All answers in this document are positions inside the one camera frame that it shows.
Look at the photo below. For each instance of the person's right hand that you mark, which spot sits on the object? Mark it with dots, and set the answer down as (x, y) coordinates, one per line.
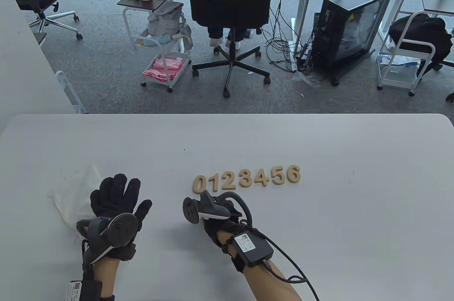
(216, 225)

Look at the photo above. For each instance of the person's left hand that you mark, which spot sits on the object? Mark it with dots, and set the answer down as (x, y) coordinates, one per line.
(115, 194)

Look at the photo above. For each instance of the curved flat-based wooden number block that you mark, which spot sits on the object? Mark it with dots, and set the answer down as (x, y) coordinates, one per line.
(227, 188)

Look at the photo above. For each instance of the straight hooked wooden number block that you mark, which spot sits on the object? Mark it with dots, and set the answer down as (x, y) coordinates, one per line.
(215, 184)

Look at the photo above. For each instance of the double-curved wooden number block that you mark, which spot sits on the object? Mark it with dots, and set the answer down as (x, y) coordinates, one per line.
(248, 184)

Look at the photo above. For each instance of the angular crossed wooden number block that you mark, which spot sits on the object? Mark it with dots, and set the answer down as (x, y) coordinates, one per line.
(264, 180)

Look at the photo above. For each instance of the flat-topped curved wooden number block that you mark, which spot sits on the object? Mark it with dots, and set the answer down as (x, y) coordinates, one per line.
(281, 180)

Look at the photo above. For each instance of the single-loop wooden number block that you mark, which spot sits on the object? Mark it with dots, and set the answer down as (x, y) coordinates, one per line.
(290, 176)

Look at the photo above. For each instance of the person's left forearm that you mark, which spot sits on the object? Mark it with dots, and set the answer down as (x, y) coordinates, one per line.
(105, 274)

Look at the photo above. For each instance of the person's right forearm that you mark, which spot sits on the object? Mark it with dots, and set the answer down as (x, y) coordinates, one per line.
(269, 283)

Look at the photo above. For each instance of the black bag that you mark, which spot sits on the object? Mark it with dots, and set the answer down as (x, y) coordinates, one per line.
(415, 31)

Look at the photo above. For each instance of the black tracking controller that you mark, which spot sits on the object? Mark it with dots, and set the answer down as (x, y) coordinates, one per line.
(189, 210)
(122, 228)

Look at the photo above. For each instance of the black labelled sensor box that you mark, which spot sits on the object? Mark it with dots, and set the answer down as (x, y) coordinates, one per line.
(253, 249)
(83, 292)

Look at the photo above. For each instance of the white metal rack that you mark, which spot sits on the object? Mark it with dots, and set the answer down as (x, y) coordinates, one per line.
(71, 93)

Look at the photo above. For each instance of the pink folded cloth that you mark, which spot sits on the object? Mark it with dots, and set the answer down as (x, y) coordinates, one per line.
(163, 68)

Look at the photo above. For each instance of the white partition panel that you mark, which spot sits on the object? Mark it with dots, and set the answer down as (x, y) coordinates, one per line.
(21, 66)

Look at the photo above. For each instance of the light blue packet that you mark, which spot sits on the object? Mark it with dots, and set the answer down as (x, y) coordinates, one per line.
(156, 41)

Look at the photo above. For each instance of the clear plastic wrap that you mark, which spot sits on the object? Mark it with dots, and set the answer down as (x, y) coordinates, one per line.
(305, 79)

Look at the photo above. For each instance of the grey backpack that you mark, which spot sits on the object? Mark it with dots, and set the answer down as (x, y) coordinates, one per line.
(165, 18)

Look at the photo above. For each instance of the white rolling cart dark top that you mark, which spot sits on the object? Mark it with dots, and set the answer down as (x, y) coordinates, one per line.
(156, 3)

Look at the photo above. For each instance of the white metal cart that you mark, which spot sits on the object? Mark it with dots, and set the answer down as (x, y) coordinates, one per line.
(395, 83)

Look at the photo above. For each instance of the black computer tower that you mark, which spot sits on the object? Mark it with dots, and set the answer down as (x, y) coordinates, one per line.
(340, 24)

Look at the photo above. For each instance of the clear plastic bags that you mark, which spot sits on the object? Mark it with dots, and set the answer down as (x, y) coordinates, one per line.
(400, 66)

